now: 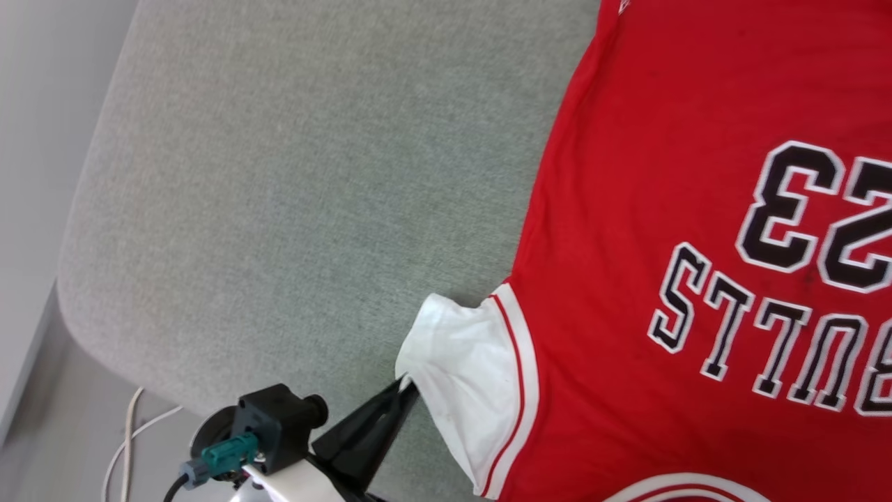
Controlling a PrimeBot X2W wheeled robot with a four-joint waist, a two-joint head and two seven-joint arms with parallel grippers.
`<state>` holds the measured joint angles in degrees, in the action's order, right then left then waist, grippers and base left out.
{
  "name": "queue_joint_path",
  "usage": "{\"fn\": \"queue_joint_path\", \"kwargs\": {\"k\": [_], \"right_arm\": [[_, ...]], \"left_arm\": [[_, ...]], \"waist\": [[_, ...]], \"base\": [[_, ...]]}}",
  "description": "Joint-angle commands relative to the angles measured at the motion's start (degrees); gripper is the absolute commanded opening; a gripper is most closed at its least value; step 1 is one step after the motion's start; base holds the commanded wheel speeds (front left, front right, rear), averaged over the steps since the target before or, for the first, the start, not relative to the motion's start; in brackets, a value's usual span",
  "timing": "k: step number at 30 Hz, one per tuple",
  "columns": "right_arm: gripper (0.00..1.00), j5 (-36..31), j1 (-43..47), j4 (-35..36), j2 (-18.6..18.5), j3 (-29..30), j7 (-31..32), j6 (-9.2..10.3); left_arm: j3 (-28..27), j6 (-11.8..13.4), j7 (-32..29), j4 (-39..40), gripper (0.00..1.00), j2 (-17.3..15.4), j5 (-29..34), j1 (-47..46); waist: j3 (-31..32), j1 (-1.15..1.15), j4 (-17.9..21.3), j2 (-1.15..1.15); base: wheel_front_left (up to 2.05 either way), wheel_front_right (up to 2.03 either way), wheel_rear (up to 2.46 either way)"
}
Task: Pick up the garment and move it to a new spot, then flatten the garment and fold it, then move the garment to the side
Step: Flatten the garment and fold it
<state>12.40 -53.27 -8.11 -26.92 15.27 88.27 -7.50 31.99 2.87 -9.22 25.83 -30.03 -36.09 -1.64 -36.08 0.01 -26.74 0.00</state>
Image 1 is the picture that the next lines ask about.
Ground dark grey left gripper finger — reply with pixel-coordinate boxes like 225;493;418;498
333;386;421;490
312;379;410;457

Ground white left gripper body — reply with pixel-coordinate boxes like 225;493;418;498
229;452;380;502

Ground red and white basketball jersey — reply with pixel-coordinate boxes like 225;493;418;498
395;0;892;502

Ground grey fabric sofa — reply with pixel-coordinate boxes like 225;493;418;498
57;0;603;502

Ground teal left camera connector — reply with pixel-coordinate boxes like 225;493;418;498
179;432;261;486

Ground white floor cable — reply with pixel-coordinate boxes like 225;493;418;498
120;387;146;502
102;406;185;502

